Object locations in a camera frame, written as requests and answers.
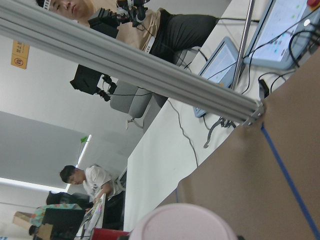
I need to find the pink plastic cup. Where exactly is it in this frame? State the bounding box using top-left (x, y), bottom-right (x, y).
top-left (129, 203), bottom-right (238, 240)

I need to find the metal rod stand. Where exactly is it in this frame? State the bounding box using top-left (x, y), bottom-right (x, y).
top-left (203, 0), bottom-right (255, 149)

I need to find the teach pendant with red button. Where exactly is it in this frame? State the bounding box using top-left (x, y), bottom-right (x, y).
top-left (193, 36), bottom-right (240, 118)

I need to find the seated person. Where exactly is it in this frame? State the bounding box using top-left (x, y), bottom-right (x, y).
top-left (36, 0), bottom-right (219, 63)
top-left (60, 164), bottom-right (125, 230)

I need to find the red cylinder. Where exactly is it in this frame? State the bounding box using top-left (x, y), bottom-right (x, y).
top-left (91, 228), bottom-right (129, 240)

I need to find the aluminium frame post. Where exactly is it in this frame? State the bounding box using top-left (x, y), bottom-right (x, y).
top-left (0, 0), bottom-right (265, 126)

